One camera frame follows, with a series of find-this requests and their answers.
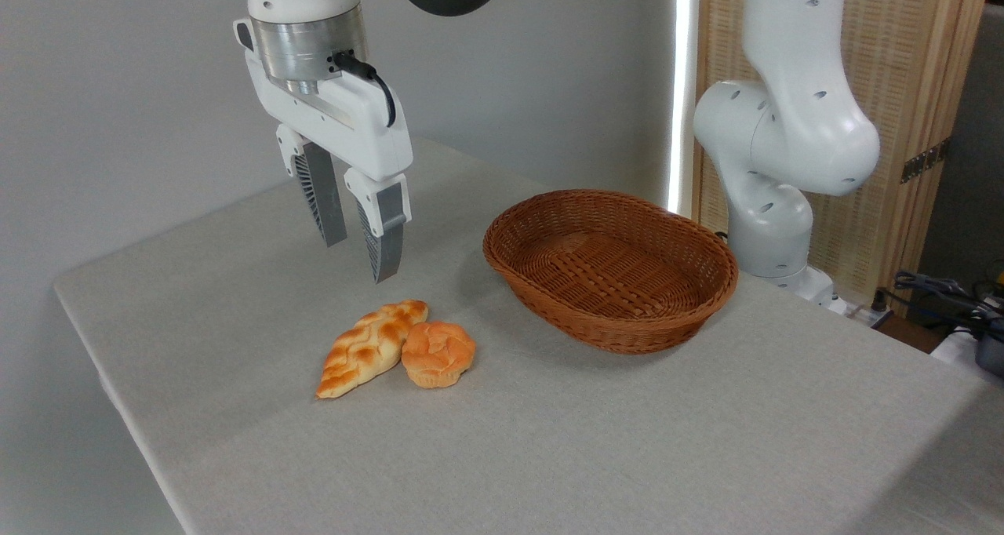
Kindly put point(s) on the metal screen hinge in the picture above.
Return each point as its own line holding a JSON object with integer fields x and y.
{"x": 924, "y": 161}

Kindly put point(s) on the brown oval wicker basket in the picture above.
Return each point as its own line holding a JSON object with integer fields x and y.
{"x": 612, "y": 276}

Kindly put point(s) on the round orange bread bun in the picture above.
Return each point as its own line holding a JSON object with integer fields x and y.
{"x": 439, "y": 354}

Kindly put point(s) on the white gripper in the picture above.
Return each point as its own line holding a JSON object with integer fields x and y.
{"x": 353, "y": 127}

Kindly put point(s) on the grey tablecloth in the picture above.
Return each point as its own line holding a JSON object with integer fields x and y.
{"x": 549, "y": 441}

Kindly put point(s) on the long braided bread loaf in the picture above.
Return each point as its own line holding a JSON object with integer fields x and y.
{"x": 365, "y": 351}

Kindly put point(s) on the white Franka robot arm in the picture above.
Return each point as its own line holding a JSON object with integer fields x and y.
{"x": 792, "y": 127}

